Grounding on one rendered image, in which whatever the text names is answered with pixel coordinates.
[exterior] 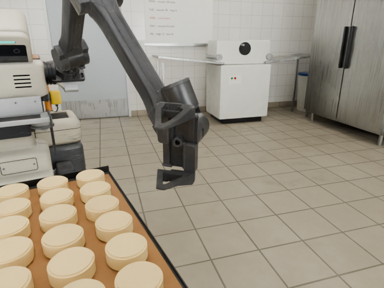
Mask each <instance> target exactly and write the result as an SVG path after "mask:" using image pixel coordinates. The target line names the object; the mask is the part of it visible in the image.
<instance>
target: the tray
mask: <svg viewBox="0 0 384 288"><path fill-rule="evenodd" d="M93 169H99V170H102V171H103V172H104V174H109V176H110V177H111V179H112V180H113V182H114V183H115V185H116V187H117V188H118V190H119V191H120V192H121V194H122V196H123V197H124V199H125V200H126V202H127V203H128V205H129V206H130V208H131V209H132V211H133V213H134V214H135V216H136V217H137V218H138V220H139V222H140V223H141V225H142V226H143V228H144V229H145V231H146V232H147V234H148V236H149V237H150V239H151V240H152V242H153V243H154V244H155V246H156V248H157V249H158V251H159V252H160V254H161V256H162V257H163V258H164V260H165V262H166V263H167V265H168V266H169V268H170V269H171V271H172V272H173V274H174V275H175V277H176V279H177V280H178V282H179V283H180V284H181V286H182V288H188V286H187V284H186V283H185V282H184V280H183V279H182V277H181V276H180V274H179V273H178V272H177V270H176V268H175V267H174V265H173V264H172V263H171V261H170V260H169V258H168V257H167V255H166V254H165V252H164V251H163V249H162V248H161V246H160V245H159V243H158V242H157V240H156V239H155V238H154V236H153V235H152V233H151V231H150V230H149V228H148V227H147V226H146V224H145V223H144V221H143V220H142V218H141V217H140V215H139V214H138V212H137V211H136V209H135V208H134V206H133V205H132V204H131V202H130V201H129V199H128V197H127V196H126V194H125V193H124V192H123V190H122V189H121V187H120V186H119V184H118V183H117V181H116V180H115V178H114V177H113V175H112V174H111V172H110V171H109V166H102V167H97V168H93ZM82 171H84V170H81V171H75V172H72V173H66V174H60V176H64V177H66V178H67V179H68V182H71V181H76V176H77V174H78V173H80V172H82ZM44 178H46V177H44ZM44 178H38V179H33V180H29V181H23V182H17V183H24V184H26V185H28V187H29V190H31V189H36V188H37V183H38V182H39V181H40V180H42V179H44Z"/></svg>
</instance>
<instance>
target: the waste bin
mask: <svg viewBox="0 0 384 288"><path fill-rule="evenodd" d="M307 78H308V71H303V72H299V73H298V94H297V110H299V111H304V112H306V109H304V104H305V95H306V86H307Z"/></svg>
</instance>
